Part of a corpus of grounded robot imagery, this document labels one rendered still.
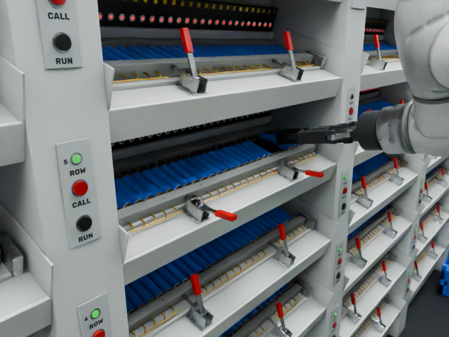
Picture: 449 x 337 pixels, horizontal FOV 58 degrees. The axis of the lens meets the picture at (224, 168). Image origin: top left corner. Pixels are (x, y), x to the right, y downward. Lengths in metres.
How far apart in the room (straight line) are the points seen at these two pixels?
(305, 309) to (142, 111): 0.76
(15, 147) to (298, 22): 0.73
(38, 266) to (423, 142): 0.60
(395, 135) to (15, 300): 0.61
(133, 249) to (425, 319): 1.76
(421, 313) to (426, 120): 1.58
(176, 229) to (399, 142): 0.41
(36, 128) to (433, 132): 0.57
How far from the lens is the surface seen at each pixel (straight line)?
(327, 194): 1.03
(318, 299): 1.16
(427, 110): 0.71
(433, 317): 2.20
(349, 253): 1.39
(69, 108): 0.46
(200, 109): 0.60
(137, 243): 0.59
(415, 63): 0.66
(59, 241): 0.49
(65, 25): 0.46
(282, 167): 0.84
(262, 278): 0.87
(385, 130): 0.76
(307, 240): 1.02
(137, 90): 0.56
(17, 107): 0.45
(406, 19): 0.65
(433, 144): 0.74
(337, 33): 0.97
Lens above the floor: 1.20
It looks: 17 degrees down
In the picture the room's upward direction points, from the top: 1 degrees counter-clockwise
